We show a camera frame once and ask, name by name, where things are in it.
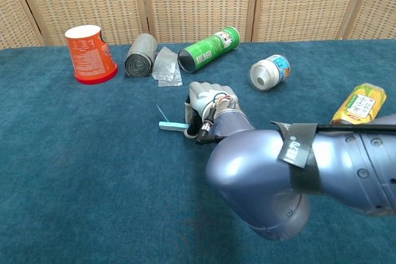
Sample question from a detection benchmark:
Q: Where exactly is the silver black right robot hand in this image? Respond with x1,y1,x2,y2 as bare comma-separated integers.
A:
184,81,239,138

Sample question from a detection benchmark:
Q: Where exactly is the loose grey plastic bag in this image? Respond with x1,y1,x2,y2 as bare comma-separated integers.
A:
152,46,183,88

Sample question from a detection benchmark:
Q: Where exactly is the green chips can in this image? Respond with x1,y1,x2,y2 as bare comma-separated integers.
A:
177,26,241,74

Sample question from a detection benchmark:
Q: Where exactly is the grey garbage bag roll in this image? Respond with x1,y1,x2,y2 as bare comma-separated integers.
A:
124,33,158,78

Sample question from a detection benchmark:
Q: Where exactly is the small white-capped jar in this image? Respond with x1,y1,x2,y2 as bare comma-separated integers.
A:
249,54,291,92

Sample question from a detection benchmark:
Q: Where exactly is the orange paper cup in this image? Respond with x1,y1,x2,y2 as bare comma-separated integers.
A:
64,24,119,85

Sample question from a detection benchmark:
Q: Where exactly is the blue felt table cover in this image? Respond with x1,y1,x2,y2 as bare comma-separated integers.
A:
0,38,396,264

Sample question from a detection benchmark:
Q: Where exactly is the black velcro strap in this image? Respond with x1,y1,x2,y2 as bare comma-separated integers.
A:
271,121,324,197

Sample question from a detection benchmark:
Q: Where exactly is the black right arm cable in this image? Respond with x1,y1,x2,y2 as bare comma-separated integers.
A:
196,123,396,145

